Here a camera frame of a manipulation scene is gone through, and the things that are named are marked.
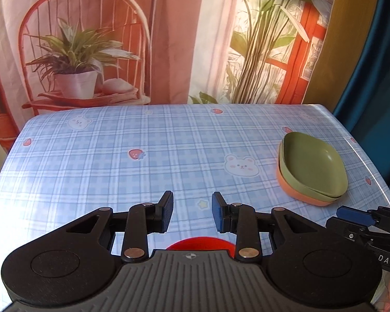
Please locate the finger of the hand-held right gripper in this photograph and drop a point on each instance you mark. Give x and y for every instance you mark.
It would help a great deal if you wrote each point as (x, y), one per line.
(347, 232)
(352, 214)

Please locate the red bowl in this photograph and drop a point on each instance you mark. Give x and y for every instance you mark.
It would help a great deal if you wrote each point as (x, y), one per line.
(198, 244)

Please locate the blue plaid tablecloth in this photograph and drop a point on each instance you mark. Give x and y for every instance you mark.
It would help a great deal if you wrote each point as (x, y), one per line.
(117, 169)

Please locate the blue curtain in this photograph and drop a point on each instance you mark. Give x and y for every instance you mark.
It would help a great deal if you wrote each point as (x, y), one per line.
(377, 104)

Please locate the yellow curtain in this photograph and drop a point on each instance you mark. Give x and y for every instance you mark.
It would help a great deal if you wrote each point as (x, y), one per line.
(341, 39)

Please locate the printed room backdrop cloth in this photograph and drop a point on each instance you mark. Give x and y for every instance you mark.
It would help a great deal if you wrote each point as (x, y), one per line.
(182, 39)

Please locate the dark green plate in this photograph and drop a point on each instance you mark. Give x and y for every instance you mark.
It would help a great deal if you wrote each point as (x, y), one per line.
(312, 165)

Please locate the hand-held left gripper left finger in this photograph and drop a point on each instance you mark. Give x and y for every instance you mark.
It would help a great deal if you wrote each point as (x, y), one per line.
(167, 209)

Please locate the orange plate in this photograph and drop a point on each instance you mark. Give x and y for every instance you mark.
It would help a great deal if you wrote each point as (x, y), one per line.
(307, 200)

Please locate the light green plate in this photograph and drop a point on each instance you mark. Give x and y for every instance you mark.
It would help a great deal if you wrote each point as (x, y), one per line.
(286, 170)

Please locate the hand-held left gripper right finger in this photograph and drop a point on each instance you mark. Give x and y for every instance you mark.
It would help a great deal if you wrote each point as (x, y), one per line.
(217, 211)

